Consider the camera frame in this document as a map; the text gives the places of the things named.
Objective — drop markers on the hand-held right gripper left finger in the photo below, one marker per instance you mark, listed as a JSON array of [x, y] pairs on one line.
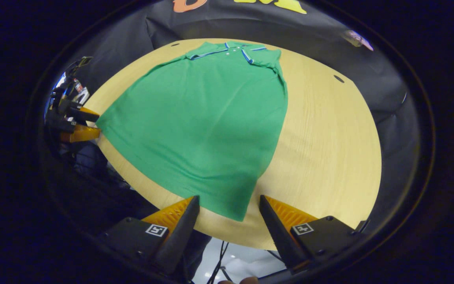
[[181, 236]]

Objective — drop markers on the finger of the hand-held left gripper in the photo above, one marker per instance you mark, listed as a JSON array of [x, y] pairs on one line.
[[81, 115], [81, 133]]

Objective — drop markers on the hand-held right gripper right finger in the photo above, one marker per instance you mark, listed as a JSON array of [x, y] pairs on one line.
[[278, 236]]

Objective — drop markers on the green T-shirt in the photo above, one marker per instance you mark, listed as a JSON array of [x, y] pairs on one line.
[[203, 126]]

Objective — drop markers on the person's dark clothing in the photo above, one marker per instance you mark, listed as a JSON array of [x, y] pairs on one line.
[[93, 161]]

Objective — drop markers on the black backdrop cloth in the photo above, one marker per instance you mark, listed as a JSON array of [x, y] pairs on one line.
[[317, 35]]

